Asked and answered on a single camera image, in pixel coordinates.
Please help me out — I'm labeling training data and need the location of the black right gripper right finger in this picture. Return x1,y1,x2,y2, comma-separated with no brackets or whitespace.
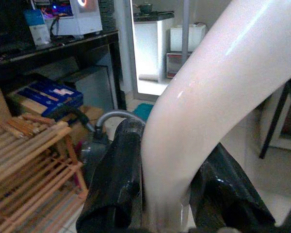
188,142,276,230

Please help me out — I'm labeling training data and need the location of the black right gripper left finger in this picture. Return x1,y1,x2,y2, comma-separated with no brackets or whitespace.
76,119,146,232

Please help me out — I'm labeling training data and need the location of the white curved broom handle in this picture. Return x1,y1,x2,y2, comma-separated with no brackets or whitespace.
141,0,291,233

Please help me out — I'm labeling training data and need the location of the teal floor mat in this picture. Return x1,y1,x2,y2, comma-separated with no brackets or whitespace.
132,102,154,122

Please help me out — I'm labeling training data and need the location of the grey vacuum cleaner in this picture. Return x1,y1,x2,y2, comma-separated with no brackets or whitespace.
79,137,112,187

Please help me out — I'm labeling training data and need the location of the brown cardboard box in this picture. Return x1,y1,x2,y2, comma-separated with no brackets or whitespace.
67,105,105,146

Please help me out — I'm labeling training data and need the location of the wooden slatted shoe rack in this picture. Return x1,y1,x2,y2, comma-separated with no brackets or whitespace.
0,113,89,233

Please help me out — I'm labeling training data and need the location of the black folding stand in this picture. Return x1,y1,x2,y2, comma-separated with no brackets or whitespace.
259,75,291,160

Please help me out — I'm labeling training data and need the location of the blue cardboard box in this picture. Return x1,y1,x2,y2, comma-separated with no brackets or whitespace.
17,81,84,118

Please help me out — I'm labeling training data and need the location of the red and white crate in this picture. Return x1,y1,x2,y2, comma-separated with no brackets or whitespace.
166,51,192,79

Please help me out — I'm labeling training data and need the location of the white kitchen counter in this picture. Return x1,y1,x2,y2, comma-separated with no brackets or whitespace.
132,10,175,82

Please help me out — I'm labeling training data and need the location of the black desk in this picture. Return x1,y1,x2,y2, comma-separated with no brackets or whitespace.
0,30,127,110

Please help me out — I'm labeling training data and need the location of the white storage box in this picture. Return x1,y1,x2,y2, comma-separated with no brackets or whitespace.
170,23,207,52

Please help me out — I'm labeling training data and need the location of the grey metal pole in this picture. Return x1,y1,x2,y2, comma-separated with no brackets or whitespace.
181,0,191,63

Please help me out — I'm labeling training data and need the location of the white computer tower case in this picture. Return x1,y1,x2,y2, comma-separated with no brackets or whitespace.
45,0,103,36

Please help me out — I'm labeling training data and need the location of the blue and white box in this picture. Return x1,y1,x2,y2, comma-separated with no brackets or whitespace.
23,9,51,47

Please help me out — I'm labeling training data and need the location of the grey vacuum hose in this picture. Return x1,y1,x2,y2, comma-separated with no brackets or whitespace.
48,104,146,133

